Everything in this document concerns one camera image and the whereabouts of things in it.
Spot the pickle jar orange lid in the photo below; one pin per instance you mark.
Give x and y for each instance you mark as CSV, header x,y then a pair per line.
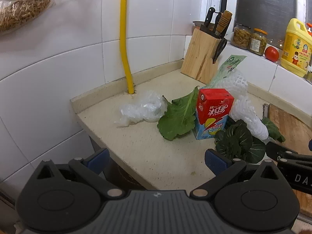
x,y
258,41

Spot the bag of dried noodles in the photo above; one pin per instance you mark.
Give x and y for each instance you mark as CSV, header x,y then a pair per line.
x,y
15,14

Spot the large dark cabbage leaf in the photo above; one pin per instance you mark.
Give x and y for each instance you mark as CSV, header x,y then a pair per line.
x,y
273,130

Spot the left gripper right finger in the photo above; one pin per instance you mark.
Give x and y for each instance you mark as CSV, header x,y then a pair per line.
x,y
226,172

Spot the yellow dish soap bottle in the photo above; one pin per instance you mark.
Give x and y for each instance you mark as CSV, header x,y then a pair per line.
x,y
296,53

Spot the red iced tea carton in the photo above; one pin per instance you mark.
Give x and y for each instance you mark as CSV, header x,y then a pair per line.
x,y
212,110

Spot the black kitchen scissors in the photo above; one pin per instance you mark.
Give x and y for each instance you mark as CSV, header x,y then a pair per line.
x,y
221,46

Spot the clear plastic bag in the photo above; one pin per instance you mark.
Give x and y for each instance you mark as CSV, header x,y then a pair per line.
x,y
145,106

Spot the wooden knife block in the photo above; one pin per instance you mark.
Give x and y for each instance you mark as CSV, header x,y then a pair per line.
x,y
198,62

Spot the dark green bok choy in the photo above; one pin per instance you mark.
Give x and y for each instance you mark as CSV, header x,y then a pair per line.
x,y
237,142

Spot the white foam fruit net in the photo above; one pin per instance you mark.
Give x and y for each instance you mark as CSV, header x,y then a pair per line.
x,y
242,109

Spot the black handled knife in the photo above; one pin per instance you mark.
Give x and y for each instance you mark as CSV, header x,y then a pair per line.
x,y
205,26

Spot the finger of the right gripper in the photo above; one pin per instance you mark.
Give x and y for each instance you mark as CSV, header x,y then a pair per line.
x,y
279,153

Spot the pickle jar dark lid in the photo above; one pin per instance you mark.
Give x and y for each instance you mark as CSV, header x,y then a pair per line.
x,y
241,36

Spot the wooden cutting board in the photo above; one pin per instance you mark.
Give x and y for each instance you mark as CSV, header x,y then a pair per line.
x,y
297,136

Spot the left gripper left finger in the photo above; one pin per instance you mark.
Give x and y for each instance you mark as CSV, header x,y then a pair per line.
x,y
89,169

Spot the large green lettuce leaf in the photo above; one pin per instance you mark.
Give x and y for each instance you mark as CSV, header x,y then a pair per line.
x,y
179,118

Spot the red tomato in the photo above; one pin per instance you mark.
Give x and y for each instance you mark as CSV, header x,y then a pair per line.
x,y
271,54

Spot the green printed plastic bag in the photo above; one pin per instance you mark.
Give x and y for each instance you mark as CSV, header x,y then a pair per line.
x,y
225,69

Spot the yellow gas pipe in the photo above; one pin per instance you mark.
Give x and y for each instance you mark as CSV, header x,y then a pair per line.
x,y
123,48

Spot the metal bowl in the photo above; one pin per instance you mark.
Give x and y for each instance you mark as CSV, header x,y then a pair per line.
x,y
199,23

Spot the wooden handled knife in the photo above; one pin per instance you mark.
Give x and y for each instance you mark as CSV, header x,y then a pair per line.
x,y
223,23

